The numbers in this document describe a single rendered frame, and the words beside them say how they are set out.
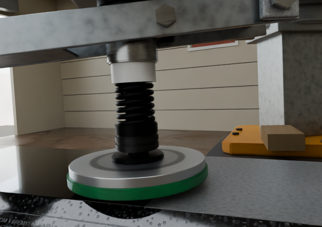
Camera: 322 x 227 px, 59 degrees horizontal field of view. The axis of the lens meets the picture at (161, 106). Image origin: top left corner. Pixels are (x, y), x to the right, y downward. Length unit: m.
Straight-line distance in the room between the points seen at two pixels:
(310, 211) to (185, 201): 0.15
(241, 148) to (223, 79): 5.59
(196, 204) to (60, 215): 0.19
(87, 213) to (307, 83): 0.92
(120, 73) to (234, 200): 0.24
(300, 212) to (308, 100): 0.80
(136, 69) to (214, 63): 6.24
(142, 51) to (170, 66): 6.65
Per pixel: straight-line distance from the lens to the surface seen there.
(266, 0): 0.42
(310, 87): 1.16
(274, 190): 0.45
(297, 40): 1.14
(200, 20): 0.41
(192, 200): 0.40
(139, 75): 0.42
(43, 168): 0.65
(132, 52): 0.42
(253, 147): 1.01
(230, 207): 0.38
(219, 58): 6.62
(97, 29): 0.41
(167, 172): 0.38
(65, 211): 0.44
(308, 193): 0.45
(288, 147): 0.90
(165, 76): 7.14
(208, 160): 0.60
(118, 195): 0.37
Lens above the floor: 0.97
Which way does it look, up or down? 3 degrees down
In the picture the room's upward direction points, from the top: 3 degrees counter-clockwise
